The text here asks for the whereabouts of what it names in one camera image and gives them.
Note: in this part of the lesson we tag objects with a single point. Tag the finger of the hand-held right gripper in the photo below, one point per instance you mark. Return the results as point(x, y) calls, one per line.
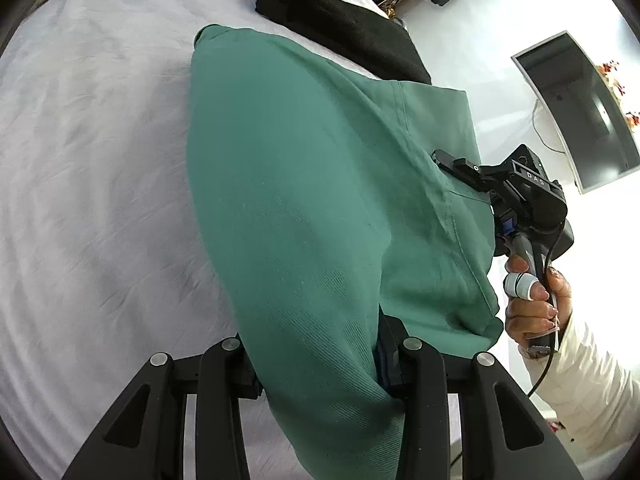
point(455, 165)
point(508, 225)

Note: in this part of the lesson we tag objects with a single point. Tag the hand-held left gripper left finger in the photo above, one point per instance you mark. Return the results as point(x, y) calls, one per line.
point(247, 377)

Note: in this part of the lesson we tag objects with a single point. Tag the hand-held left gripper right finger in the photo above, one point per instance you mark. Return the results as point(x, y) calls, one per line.
point(384, 365)

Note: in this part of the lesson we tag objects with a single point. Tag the green shirt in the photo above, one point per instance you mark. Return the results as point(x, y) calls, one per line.
point(300, 210)

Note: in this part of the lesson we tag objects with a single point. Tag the person's right hand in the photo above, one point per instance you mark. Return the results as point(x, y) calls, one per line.
point(525, 317)

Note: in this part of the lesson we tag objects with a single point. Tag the grey finger sleeve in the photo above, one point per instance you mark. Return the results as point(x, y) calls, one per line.
point(520, 285)

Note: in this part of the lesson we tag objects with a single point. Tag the flat screen television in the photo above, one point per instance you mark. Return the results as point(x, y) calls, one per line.
point(575, 105)

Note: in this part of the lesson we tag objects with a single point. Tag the orange flower decoration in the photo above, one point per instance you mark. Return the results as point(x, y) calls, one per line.
point(612, 67)

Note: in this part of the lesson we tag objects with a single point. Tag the black folded garment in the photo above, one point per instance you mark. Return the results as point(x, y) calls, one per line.
point(340, 15)

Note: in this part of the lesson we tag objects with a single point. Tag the white bed cover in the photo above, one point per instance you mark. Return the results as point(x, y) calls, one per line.
point(100, 160)

